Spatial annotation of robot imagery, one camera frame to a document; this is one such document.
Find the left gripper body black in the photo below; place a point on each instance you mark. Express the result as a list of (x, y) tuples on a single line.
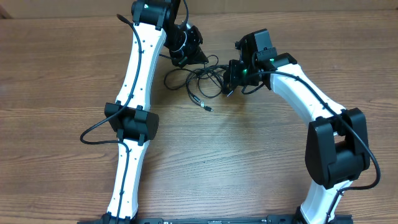
[(183, 47)]

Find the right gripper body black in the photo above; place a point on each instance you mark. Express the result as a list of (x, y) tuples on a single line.
[(240, 73)]

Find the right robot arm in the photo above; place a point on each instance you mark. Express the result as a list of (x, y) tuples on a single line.
[(336, 151)]

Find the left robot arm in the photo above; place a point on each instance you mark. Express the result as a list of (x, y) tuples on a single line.
[(154, 27)]

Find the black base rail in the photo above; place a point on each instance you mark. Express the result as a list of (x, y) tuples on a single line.
[(217, 221)]

